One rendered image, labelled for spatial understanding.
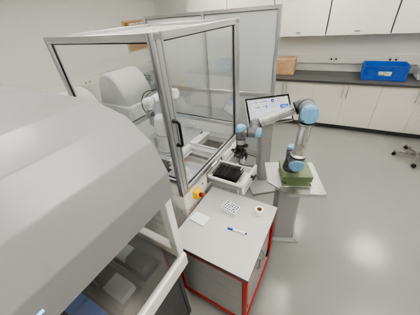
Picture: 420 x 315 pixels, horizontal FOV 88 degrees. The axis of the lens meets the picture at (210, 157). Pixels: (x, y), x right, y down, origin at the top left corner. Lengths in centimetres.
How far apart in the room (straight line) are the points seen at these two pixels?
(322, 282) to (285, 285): 32
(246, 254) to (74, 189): 110
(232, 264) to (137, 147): 95
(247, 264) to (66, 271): 101
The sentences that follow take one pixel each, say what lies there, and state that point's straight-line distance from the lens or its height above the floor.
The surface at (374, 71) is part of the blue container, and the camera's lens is 461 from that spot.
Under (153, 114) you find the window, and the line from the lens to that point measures 136.
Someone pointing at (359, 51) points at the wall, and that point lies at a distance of 507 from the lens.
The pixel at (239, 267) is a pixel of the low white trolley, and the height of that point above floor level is 76.
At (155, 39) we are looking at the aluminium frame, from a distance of 119.
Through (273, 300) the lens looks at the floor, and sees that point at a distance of 225.
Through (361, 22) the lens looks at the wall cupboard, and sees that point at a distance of 465.
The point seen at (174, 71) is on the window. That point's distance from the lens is 132.
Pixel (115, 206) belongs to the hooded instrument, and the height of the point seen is 153.
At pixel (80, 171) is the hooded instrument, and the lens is 78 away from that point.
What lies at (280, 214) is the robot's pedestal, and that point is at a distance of 228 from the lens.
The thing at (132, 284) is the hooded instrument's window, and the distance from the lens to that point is 110.
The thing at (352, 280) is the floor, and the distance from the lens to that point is 252.
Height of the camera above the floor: 206
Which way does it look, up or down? 34 degrees down
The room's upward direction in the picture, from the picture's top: 5 degrees counter-clockwise
